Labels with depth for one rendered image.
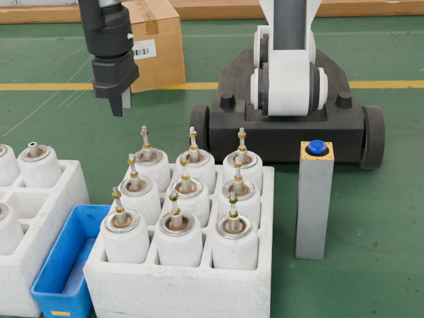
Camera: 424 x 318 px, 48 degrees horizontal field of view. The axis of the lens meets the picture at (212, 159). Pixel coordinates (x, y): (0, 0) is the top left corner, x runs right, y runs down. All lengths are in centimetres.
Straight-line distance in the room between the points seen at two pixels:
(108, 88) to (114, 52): 7
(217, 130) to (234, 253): 56
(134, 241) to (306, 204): 41
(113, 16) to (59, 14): 221
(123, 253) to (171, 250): 11
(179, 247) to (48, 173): 47
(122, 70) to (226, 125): 57
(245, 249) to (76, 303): 39
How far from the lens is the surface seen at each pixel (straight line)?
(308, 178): 110
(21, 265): 114
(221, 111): 146
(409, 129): 185
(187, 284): 102
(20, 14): 320
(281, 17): 132
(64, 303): 114
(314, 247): 125
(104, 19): 89
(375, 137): 148
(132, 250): 103
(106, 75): 93
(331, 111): 147
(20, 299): 122
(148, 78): 208
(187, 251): 100
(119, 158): 168
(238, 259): 99
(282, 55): 127
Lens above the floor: 93
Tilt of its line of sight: 35 degrees down
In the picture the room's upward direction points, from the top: 4 degrees counter-clockwise
